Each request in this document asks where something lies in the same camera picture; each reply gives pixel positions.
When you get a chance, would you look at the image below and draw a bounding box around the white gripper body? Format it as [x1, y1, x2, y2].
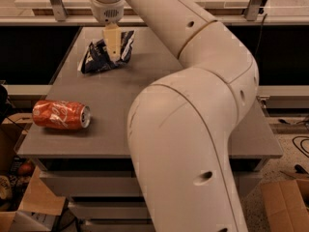
[90, 0, 125, 24]

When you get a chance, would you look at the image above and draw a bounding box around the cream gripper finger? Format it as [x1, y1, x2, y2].
[102, 23, 122, 62]

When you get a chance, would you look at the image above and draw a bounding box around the blue chip bag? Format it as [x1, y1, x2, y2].
[78, 30, 135, 74]

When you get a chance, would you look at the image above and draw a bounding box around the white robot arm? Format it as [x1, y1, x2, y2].
[91, 0, 259, 232]

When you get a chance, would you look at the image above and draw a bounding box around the red coke can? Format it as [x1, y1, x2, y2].
[32, 100, 91, 131]

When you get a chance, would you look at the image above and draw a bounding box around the grey drawer cabinet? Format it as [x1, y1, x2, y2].
[19, 27, 282, 232]

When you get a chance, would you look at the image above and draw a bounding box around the red apple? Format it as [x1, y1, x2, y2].
[17, 162, 35, 176]

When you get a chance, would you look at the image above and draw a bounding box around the cardboard box left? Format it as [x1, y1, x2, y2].
[0, 167, 66, 232]

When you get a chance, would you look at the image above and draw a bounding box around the cardboard box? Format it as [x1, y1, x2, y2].
[0, 167, 66, 232]
[261, 179, 309, 232]

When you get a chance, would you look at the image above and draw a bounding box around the cardboard box right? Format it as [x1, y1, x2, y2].
[261, 179, 309, 232]

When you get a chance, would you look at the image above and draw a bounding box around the metal railing frame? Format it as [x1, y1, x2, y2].
[0, 0, 309, 25]

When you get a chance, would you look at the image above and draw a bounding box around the black floor cable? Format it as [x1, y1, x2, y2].
[292, 135, 309, 159]

